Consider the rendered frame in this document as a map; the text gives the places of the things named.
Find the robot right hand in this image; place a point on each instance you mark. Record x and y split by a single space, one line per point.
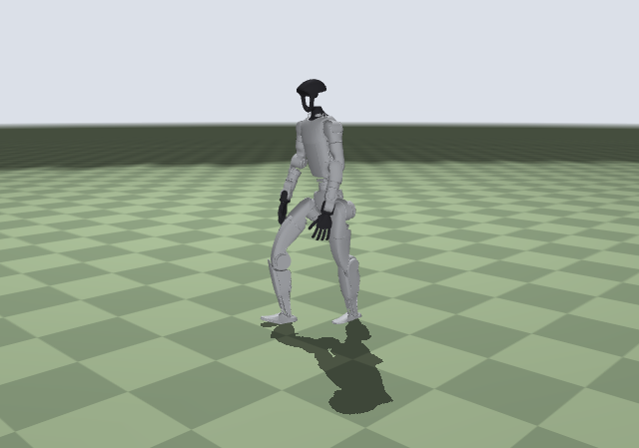
283 207

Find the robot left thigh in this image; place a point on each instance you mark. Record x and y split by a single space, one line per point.
339 238

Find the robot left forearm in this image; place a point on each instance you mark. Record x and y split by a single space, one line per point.
333 182

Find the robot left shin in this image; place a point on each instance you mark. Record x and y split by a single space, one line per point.
349 285

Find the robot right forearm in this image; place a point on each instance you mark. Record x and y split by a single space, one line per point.
291 181

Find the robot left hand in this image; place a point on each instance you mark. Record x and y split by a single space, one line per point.
323 223

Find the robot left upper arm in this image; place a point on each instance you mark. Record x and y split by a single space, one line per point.
333 131

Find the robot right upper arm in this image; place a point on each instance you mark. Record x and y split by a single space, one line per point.
299 160

